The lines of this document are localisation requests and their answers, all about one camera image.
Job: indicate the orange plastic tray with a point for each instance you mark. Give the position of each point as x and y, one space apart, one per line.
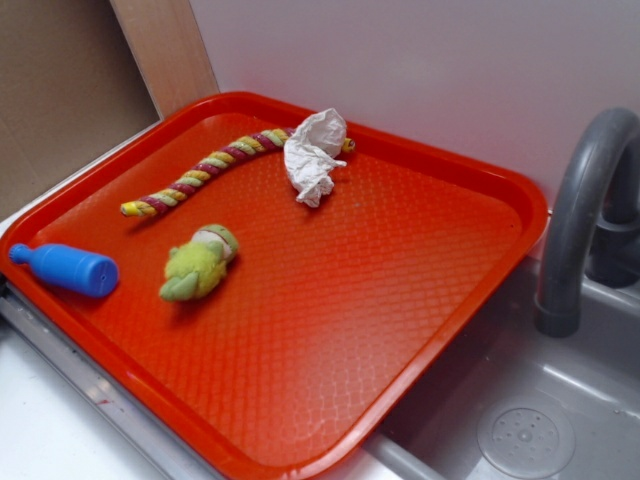
326 316

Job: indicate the crumpled white paper tissue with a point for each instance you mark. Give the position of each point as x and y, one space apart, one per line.
311 154

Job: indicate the green plush frog toy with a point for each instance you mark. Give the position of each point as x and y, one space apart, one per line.
197 267

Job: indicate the blue plastic toy bottle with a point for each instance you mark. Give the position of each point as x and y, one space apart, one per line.
87 273

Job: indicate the grey plastic toy sink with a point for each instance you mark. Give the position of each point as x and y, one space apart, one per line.
504 401

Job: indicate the light wooden side panel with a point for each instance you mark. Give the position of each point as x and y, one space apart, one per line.
169 51

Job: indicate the grey plastic toy faucet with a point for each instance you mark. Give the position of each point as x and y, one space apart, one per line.
594 228

